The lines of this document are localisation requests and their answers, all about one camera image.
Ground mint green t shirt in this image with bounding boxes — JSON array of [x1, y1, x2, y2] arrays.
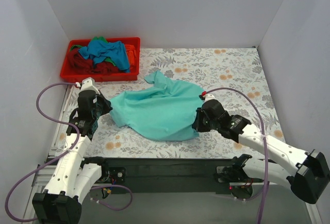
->
[[110, 71, 203, 141]]

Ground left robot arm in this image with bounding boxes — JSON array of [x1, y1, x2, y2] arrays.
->
[[32, 90, 112, 223]]

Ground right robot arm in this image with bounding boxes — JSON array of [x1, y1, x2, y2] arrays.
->
[[192, 95, 329, 204]]

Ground floral table mat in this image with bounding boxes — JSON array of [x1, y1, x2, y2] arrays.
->
[[85, 48, 284, 159]]

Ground red plastic bin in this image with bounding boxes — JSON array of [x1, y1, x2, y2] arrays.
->
[[60, 37, 140, 82]]

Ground dark red t shirt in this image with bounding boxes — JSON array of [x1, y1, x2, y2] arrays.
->
[[67, 48, 121, 75]]

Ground blue t shirt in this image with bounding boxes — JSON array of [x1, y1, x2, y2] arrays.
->
[[78, 40, 130, 73]]

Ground orange t shirt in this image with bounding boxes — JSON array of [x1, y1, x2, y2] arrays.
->
[[125, 44, 137, 72]]

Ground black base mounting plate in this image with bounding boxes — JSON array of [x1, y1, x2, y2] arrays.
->
[[81, 157, 253, 194]]

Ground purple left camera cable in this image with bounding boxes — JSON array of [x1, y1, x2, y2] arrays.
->
[[5, 81, 80, 221]]

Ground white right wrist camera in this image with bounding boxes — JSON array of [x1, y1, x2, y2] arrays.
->
[[199, 91, 215, 102]]

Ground aluminium frame rail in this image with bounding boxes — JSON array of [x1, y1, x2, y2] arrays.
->
[[32, 84, 78, 187]]

